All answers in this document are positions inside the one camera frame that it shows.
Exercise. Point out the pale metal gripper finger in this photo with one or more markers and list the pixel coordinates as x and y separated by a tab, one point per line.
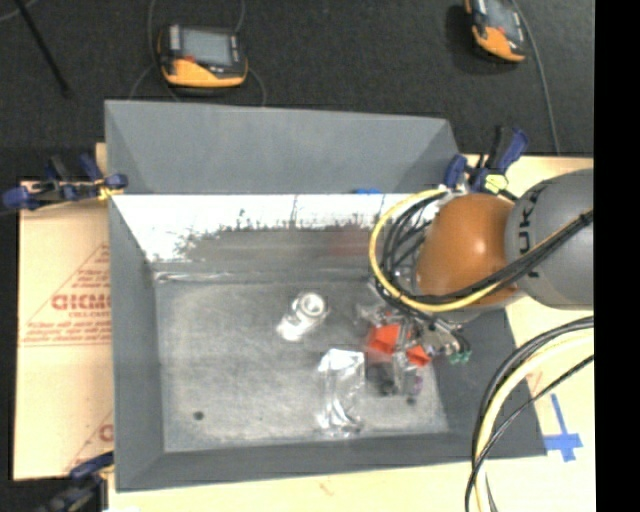
406	372
376	315

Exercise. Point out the red toy block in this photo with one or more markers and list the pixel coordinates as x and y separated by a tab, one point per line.
384	339

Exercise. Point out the clear plastic bottle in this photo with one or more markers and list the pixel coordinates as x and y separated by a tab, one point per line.
340	390

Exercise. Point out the grey metal bin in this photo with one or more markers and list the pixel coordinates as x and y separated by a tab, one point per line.
240	360

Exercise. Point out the brown cardboard board red print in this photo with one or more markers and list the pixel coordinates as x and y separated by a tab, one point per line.
60	300

